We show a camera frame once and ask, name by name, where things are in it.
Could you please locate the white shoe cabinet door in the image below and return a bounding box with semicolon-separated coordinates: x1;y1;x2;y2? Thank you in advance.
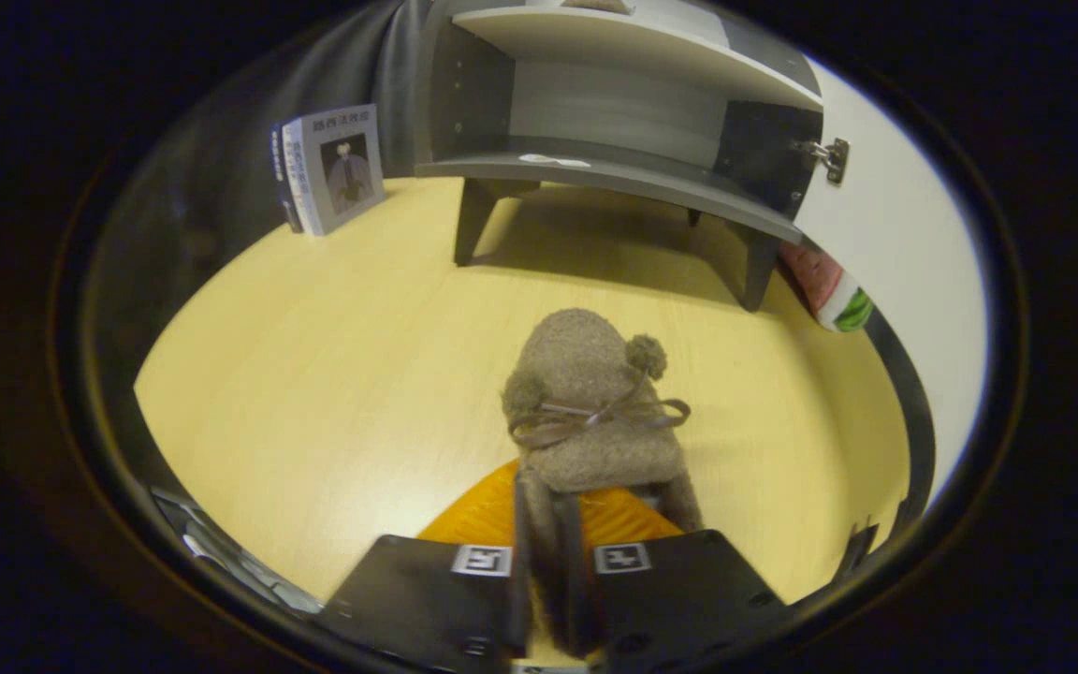
787;56;987;553

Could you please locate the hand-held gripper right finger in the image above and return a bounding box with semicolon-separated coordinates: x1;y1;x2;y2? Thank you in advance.
553;482;788;674

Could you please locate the brown fuzzy shoe with bow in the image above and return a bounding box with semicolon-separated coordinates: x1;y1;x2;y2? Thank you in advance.
500;307;704;656

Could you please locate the white paperback book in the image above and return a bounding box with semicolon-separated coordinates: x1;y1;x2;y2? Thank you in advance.
282;103;386;237

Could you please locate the watermelon slice toy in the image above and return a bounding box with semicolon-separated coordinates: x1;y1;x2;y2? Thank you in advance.
779;242;875;333

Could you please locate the metal door hinge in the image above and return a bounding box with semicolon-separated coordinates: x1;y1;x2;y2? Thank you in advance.
792;137;851;184

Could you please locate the grey shoe cabinet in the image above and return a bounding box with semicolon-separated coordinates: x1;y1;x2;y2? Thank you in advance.
413;0;825;313

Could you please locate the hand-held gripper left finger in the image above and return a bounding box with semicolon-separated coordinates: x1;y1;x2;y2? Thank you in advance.
319;457;535;674

